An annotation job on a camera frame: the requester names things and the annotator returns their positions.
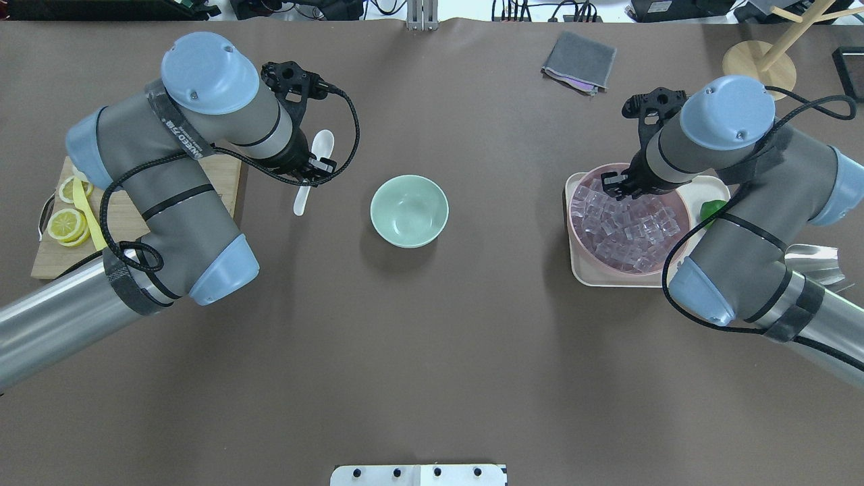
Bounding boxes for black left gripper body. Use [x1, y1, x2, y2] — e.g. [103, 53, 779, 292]
[273, 130, 337, 186]

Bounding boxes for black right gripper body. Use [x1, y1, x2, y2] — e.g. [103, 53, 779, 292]
[601, 150, 666, 200]

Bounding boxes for white ceramic spoon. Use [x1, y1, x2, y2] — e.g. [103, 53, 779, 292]
[293, 130, 335, 216]

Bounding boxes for pink bowl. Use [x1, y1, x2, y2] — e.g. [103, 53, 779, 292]
[566, 163, 692, 277]

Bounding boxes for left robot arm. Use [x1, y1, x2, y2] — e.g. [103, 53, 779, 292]
[1, 32, 346, 391]

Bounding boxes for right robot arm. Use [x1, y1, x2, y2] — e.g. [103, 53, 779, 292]
[601, 75, 863, 387]

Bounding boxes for pile of clear ice cubes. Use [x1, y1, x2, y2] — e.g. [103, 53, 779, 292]
[571, 181, 681, 273]

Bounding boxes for mint green bowl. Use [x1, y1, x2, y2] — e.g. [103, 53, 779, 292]
[370, 175, 450, 248]

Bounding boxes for metal ice scoop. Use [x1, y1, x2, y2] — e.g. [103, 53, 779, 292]
[784, 244, 856, 293]

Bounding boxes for yellow plastic spoon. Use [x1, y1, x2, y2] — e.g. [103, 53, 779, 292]
[72, 176, 107, 251]

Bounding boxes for cream rectangular tray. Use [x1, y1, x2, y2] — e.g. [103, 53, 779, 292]
[564, 172, 730, 288]

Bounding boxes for green lime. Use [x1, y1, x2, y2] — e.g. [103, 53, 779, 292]
[699, 199, 728, 223]

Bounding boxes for grey folded cloth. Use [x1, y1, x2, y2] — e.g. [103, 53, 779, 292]
[541, 32, 618, 96]

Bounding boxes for wooden cup stand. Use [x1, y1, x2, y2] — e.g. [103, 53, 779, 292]
[722, 1, 863, 91]

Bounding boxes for wooden cutting board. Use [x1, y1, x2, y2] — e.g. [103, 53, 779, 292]
[30, 155, 244, 280]

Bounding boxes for lemon slice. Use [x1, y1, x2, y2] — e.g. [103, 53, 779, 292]
[46, 209, 90, 247]
[58, 176, 76, 205]

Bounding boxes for black tray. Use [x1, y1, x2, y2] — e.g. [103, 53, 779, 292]
[832, 46, 863, 104]

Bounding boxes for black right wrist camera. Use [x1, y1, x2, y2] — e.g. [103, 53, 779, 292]
[621, 87, 688, 130]

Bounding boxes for aluminium frame post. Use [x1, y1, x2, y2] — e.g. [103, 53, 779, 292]
[406, 0, 440, 32]

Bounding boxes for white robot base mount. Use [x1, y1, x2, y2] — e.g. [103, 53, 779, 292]
[329, 462, 509, 485]

